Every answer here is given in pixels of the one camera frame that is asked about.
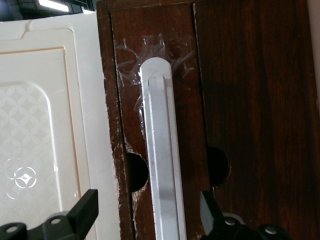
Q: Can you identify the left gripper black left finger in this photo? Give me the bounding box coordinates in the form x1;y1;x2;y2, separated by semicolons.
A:
0;189;99;240

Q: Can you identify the clear adhesive tape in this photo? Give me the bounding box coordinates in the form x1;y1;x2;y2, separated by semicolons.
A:
113;34;200;126

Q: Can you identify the white bar drawer handle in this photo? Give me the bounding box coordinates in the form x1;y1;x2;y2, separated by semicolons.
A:
139;56;189;240

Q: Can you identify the cream plastic storage box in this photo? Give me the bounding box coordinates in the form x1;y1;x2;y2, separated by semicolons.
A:
0;13;122;240

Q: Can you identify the dark wooden board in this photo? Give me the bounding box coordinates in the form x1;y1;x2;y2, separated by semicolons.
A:
96;0;312;240

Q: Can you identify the wooden drawer without handle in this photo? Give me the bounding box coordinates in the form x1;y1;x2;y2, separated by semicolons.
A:
193;0;312;240

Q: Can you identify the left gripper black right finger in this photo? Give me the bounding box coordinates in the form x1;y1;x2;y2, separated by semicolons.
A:
199;190;301;240

